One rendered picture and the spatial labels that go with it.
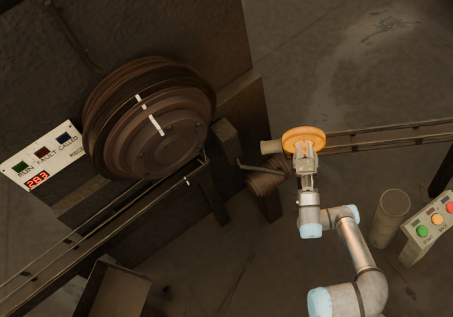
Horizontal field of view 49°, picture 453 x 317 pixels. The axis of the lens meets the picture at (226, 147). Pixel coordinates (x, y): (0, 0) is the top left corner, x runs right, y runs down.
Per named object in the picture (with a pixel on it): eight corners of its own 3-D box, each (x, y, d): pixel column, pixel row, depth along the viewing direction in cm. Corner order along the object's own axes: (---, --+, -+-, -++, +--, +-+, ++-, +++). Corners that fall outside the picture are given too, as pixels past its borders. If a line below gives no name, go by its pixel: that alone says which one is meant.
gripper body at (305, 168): (316, 156, 172) (319, 191, 169) (315, 160, 180) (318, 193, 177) (294, 157, 173) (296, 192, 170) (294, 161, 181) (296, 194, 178)
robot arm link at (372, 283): (403, 295, 140) (353, 194, 182) (364, 303, 140) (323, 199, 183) (403, 324, 146) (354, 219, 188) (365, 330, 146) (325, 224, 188)
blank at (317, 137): (278, 129, 178) (279, 137, 177) (322, 123, 175) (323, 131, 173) (285, 148, 192) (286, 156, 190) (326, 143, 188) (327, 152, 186)
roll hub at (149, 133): (141, 181, 175) (113, 145, 150) (206, 135, 179) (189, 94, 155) (149, 192, 173) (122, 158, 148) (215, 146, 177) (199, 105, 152)
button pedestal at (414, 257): (379, 260, 246) (398, 220, 191) (416, 231, 249) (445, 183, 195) (403, 286, 239) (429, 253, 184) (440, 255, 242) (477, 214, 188)
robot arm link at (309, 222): (298, 239, 176) (300, 238, 168) (296, 207, 178) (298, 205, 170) (321, 237, 176) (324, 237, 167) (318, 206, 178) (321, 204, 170)
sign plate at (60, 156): (26, 187, 171) (-4, 166, 155) (90, 143, 175) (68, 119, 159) (29, 192, 170) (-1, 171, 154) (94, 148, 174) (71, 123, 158)
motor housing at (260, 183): (253, 211, 267) (240, 171, 219) (286, 187, 270) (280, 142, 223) (267, 230, 261) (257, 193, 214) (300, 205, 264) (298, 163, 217)
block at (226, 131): (217, 150, 223) (207, 124, 202) (231, 140, 224) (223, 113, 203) (230, 167, 218) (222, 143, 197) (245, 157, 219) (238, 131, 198)
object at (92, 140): (114, 185, 187) (57, 125, 145) (216, 114, 194) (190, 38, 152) (123, 198, 184) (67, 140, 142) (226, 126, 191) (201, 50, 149)
